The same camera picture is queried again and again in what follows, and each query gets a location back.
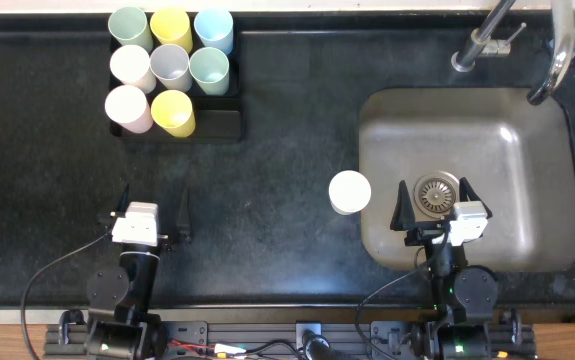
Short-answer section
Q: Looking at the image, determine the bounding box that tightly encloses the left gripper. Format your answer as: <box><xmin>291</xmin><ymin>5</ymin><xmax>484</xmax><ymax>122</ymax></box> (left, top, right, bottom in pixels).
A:
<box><xmin>97</xmin><ymin>183</ymin><xmax>193</xmax><ymax>251</ymax></box>

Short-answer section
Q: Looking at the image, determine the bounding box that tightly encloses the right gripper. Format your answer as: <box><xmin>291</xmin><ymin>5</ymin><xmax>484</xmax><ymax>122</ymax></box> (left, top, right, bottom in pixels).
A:
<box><xmin>389</xmin><ymin>176</ymin><xmax>493</xmax><ymax>247</ymax></box>

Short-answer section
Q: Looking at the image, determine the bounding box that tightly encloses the white cup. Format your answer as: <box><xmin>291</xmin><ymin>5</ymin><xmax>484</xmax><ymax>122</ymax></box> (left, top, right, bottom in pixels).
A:
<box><xmin>327</xmin><ymin>170</ymin><xmax>373</xmax><ymax>217</ymax></box>
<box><xmin>109</xmin><ymin>44</ymin><xmax>158</xmax><ymax>95</ymax></box>

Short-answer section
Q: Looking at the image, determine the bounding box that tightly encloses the yellow cup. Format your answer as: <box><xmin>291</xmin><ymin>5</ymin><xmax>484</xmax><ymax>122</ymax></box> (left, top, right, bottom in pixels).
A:
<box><xmin>149</xmin><ymin>6</ymin><xmax>194</xmax><ymax>54</ymax></box>
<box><xmin>150</xmin><ymin>89</ymin><xmax>197</xmax><ymax>139</ymax></box>

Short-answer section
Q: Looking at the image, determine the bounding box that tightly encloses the pink cup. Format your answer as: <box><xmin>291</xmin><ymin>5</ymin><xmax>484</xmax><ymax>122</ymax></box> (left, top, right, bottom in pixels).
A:
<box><xmin>104</xmin><ymin>84</ymin><xmax>154</xmax><ymax>135</ymax></box>

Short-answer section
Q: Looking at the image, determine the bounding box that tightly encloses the steel sink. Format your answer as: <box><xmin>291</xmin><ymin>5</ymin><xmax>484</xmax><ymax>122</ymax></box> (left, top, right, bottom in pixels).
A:
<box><xmin>357</xmin><ymin>87</ymin><xmax>575</xmax><ymax>274</ymax></box>

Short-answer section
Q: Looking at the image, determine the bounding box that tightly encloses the black tray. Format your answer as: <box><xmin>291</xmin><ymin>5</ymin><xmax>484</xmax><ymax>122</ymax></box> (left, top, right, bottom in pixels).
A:
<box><xmin>108</xmin><ymin>12</ymin><xmax>244</xmax><ymax>143</ymax></box>

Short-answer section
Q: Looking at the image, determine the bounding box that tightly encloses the grey cup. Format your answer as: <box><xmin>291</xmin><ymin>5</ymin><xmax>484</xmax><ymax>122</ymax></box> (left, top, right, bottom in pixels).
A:
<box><xmin>149</xmin><ymin>43</ymin><xmax>194</xmax><ymax>94</ymax></box>

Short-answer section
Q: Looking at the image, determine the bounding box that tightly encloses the green cup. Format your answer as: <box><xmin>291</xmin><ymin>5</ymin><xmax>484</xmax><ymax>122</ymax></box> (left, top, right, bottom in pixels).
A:
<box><xmin>107</xmin><ymin>6</ymin><xmax>154</xmax><ymax>53</ymax></box>
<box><xmin>188</xmin><ymin>46</ymin><xmax>231</xmax><ymax>97</ymax></box>

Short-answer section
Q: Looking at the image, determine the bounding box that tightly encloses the blue cup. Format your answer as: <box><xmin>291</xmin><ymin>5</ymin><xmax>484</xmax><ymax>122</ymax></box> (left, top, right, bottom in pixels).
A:
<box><xmin>193</xmin><ymin>9</ymin><xmax>235</xmax><ymax>56</ymax></box>

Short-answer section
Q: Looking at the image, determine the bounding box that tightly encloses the steel tap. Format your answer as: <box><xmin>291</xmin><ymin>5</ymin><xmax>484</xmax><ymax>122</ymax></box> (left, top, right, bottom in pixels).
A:
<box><xmin>450</xmin><ymin>0</ymin><xmax>575</xmax><ymax>107</ymax></box>

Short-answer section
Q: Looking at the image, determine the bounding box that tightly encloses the black cable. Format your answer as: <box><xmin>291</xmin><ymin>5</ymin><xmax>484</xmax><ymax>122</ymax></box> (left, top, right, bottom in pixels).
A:
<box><xmin>354</xmin><ymin>227</ymin><xmax>452</xmax><ymax>360</ymax></box>
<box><xmin>19</xmin><ymin>232</ymin><xmax>114</xmax><ymax>360</ymax></box>

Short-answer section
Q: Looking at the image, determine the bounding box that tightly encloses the mounting rail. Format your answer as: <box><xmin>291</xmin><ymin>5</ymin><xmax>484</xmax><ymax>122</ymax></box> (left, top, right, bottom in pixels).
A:
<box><xmin>44</xmin><ymin>308</ymin><xmax>538</xmax><ymax>360</ymax></box>

